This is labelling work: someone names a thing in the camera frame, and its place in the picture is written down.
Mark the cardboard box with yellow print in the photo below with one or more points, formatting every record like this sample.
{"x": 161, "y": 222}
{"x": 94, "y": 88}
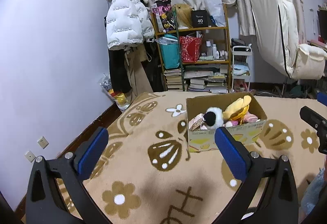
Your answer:
{"x": 204, "y": 140}

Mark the black box with number 40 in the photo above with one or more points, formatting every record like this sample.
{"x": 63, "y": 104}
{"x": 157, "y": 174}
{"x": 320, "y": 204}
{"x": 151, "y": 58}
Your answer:
{"x": 199, "y": 18}

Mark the white bottles on shelf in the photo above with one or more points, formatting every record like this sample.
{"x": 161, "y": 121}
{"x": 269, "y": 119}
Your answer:
{"x": 213, "y": 53}

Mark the plastic bag of snacks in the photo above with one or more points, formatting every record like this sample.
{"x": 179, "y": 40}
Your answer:
{"x": 118, "y": 97}

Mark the light blue fuzzy sleeve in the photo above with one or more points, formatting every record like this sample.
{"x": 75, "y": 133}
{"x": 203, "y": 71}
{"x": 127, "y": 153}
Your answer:
{"x": 311, "y": 195}

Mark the stack of books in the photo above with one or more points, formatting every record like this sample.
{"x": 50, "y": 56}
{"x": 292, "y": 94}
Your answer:
{"x": 173, "y": 78}

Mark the brown plush on shelf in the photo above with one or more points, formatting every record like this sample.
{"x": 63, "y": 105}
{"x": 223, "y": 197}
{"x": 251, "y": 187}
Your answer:
{"x": 183, "y": 14}

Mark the pink white striped plush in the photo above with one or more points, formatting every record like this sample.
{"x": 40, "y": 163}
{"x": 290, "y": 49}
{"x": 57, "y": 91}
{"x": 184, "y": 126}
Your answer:
{"x": 197, "y": 123}

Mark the yellow wooden shelf unit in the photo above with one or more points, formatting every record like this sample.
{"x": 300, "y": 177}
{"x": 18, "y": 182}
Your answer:
{"x": 226, "y": 42}

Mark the yellow plush dog toy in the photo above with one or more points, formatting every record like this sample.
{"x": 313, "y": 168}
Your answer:
{"x": 237, "y": 109}

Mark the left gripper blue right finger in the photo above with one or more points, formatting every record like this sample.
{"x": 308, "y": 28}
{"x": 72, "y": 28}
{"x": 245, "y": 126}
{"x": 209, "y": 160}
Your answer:
{"x": 234, "y": 153}

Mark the teal storage bag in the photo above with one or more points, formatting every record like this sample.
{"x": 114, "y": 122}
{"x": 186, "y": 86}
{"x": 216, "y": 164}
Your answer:
{"x": 169, "y": 51}

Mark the white metal trolley cart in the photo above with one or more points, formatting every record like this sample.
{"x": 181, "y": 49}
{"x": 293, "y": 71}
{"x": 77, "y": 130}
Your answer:
{"x": 240, "y": 68}

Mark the black hanging garment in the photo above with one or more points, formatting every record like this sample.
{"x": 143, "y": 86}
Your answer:
{"x": 118, "y": 72}

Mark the white wall socket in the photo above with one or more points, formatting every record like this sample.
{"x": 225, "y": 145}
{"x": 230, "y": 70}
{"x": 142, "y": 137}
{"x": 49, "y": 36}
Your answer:
{"x": 43, "y": 143}
{"x": 30, "y": 156}

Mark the beige hanging coat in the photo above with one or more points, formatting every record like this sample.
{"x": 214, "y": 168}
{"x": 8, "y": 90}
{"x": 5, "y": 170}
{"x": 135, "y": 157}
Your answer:
{"x": 137, "y": 77}

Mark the beige brown patterned rug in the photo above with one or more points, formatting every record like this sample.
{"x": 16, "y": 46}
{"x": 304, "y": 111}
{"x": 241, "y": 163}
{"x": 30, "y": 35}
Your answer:
{"x": 146, "y": 173}

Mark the red gift bag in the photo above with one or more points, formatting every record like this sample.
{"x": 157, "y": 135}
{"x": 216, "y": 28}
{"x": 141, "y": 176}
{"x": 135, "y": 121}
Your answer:
{"x": 190, "y": 48}

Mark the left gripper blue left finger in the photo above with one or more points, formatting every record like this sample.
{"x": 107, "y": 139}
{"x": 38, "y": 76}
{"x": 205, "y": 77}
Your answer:
{"x": 89, "y": 152}

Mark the white black fluffy chick toy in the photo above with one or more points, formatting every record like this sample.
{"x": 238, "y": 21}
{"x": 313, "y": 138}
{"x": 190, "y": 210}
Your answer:
{"x": 213, "y": 118}

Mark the white puffer jacket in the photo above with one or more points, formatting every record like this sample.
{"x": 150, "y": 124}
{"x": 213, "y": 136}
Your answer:
{"x": 128, "y": 24}

